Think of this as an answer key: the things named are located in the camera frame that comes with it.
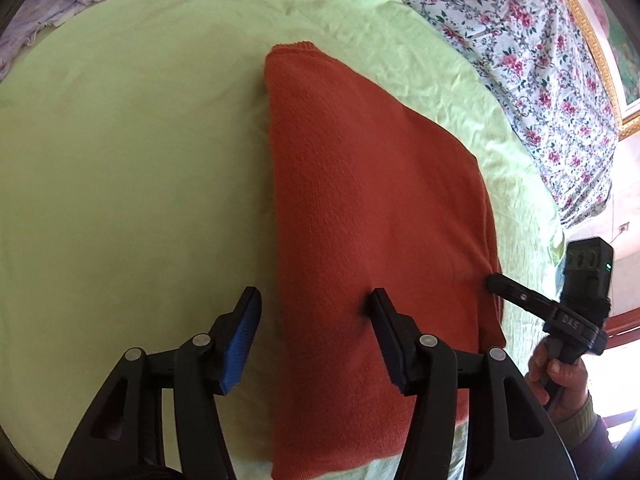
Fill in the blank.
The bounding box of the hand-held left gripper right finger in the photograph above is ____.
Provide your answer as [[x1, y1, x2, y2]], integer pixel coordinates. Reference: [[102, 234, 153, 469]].
[[368, 287, 583, 480]]

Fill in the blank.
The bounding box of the person's right hand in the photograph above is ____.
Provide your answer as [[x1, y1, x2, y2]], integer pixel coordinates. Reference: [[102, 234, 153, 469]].
[[526, 337, 592, 413]]

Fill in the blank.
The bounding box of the light green bed sheet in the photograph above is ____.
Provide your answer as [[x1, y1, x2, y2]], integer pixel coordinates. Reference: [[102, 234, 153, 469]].
[[0, 0, 568, 480]]

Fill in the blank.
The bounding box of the gold framed picture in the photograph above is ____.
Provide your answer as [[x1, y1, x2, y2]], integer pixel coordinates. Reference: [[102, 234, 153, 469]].
[[545, 0, 640, 141]]

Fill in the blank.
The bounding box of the orange knit sweater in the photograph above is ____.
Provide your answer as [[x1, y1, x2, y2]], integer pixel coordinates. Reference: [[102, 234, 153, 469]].
[[262, 40, 507, 480]]

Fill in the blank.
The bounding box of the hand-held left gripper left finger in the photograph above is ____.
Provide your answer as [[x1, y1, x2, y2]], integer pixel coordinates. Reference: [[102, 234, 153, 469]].
[[52, 286, 263, 480]]

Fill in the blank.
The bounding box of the person's right forearm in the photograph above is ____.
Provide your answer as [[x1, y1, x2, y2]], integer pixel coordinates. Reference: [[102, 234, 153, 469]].
[[552, 392, 623, 480]]

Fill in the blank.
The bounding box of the red wooden frame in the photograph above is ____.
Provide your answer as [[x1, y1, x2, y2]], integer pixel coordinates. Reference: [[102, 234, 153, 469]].
[[590, 307, 640, 421]]

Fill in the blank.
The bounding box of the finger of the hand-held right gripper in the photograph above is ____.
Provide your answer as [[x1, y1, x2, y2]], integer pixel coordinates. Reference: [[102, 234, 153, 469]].
[[486, 271, 558, 321]]

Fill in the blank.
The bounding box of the white floral bed sheet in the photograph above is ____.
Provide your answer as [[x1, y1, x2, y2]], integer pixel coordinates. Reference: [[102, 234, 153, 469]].
[[345, 0, 623, 228]]

